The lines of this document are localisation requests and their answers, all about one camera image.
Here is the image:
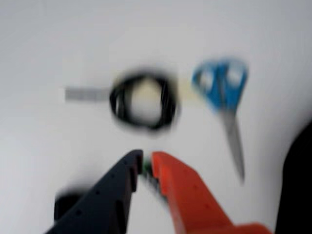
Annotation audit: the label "dark navy gripper finger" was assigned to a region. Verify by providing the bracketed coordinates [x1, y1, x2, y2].
[45, 149, 144, 234]

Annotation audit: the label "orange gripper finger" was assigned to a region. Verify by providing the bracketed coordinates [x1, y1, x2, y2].
[152, 151, 274, 234]

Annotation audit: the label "green and black marker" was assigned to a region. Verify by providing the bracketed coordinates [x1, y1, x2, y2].
[140, 156, 170, 204]

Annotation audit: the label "black fabric bag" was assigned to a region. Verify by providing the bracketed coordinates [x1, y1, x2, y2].
[273, 121, 312, 234]

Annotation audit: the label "beige masking tape patch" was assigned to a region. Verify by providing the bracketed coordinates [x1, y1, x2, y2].
[179, 77, 204, 102]

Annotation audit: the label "black ring strap device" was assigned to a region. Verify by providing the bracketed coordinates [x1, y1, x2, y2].
[54, 187, 86, 220]

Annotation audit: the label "black coiled USB cable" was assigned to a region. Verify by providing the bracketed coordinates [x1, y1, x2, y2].
[64, 67, 182, 132]

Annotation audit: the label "blue handled scissors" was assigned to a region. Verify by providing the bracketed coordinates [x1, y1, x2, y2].
[191, 57, 249, 185]

